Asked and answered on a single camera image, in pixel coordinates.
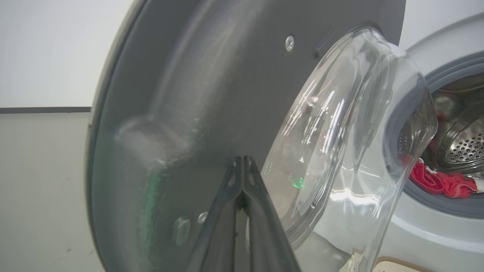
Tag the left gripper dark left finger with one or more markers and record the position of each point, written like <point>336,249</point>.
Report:
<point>219,238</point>

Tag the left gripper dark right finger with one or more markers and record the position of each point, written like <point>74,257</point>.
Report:
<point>266,238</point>

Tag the grey washing machine door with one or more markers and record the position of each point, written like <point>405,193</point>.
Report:
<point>211,94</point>

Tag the red and white garment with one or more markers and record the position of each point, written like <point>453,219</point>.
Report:
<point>442,181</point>

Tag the cream laundry basket brown rim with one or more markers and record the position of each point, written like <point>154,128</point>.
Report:
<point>397,265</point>

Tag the white front-load washing machine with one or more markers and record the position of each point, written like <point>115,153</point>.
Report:
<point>435,234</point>

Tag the stainless steel washing machine drum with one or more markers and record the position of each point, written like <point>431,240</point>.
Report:
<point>465,139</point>

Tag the grey wall baseboard strip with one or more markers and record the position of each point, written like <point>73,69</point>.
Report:
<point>45,110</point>

